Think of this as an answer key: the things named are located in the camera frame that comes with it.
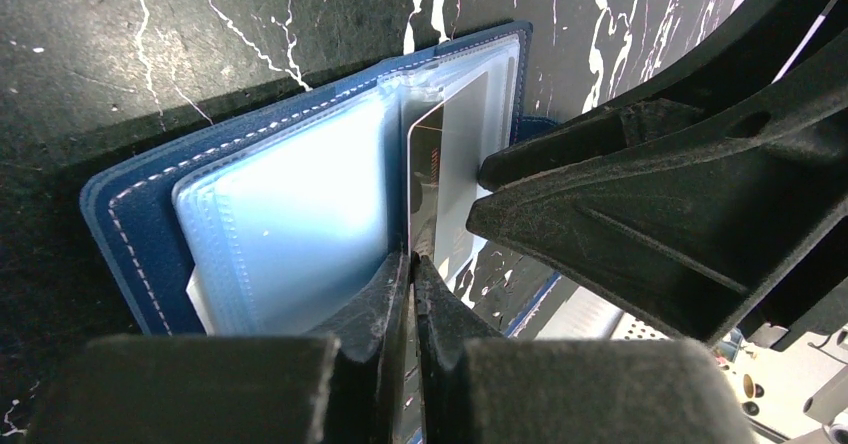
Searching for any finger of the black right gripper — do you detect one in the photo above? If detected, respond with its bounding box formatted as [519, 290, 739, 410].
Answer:
[478, 0, 831, 191]
[467, 34, 847, 345]

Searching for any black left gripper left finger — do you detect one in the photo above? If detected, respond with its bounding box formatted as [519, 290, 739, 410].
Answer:
[27, 253, 410, 443]

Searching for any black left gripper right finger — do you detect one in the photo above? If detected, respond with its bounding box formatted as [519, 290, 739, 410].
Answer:
[411, 257, 754, 443]

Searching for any blue card holder wallet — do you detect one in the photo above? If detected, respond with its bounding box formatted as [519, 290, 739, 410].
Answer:
[79, 21, 534, 335]

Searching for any black VIP card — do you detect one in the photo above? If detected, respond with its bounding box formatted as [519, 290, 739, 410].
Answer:
[407, 72, 489, 282]

